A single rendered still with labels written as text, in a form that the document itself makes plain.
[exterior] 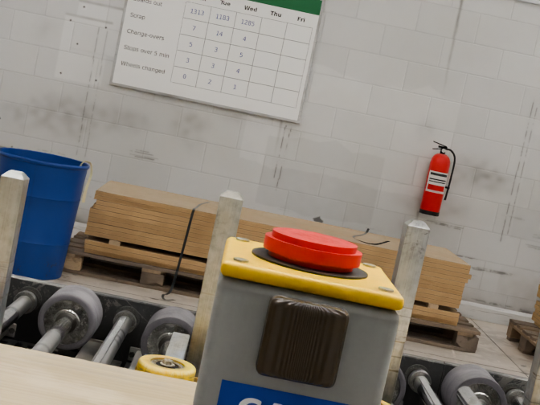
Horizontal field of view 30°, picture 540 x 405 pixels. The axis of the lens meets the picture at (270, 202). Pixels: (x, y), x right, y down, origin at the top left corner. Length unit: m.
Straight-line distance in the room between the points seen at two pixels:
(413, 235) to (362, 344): 1.13
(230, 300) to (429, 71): 7.30
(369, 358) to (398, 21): 7.28
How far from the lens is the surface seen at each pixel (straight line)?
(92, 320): 1.94
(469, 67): 7.71
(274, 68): 7.53
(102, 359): 1.70
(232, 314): 0.38
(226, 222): 1.49
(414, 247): 1.51
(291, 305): 0.37
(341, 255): 0.39
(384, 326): 0.38
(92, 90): 7.64
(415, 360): 2.09
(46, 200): 5.94
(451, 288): 6.50
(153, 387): 1.30
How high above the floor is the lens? 1.28
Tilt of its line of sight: 5 degrees down
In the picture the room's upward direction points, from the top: 12 degrees clockwise
